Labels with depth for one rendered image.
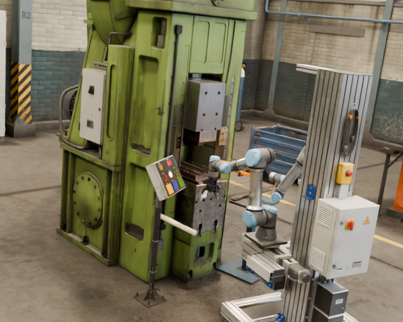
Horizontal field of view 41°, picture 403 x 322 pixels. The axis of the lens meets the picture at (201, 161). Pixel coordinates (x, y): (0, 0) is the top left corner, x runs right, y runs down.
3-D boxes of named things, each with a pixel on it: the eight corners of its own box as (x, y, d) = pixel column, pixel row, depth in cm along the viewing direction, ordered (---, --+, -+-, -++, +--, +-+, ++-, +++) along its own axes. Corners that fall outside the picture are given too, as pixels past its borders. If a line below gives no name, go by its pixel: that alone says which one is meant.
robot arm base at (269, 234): (280, 239, 384) (282, 227, 382) (263, 242, 377) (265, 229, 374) (268, 232, 397) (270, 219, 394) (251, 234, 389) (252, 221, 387)
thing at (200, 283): (234, 280, 496) (234, 279, 496) (187, 298, 456) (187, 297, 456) (204, 264, 523) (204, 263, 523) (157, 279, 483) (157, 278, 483)
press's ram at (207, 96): (228, 129, 475) (233, 83, 465) (195, 131, 449) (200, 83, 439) (195, 119, 504) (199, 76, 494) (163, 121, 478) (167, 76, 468)
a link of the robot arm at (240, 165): (281, 145, 375) (237, 159, 414) (270, 146, 368) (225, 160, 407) (284, 161, 373) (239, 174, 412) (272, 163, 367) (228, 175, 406)
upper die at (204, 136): (215, 140, 468) (217, 130, 466) (199, 142, 455) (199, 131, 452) (183, 130, 497) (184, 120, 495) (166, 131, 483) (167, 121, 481)
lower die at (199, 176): (211, 180, 477) (212, 170, 475) (194, 183, 464) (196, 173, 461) (180, 168, 506) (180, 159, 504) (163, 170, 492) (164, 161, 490)
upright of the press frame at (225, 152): (221, 259, 538) (249, 20, 481) (202, 266, 520) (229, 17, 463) (191, 244, 568) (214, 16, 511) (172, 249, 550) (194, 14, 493)
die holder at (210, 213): (222, 227, 494) (228, 179, 483) (191, 235, 468) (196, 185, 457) (181, 207, 532) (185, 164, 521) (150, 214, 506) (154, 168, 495)
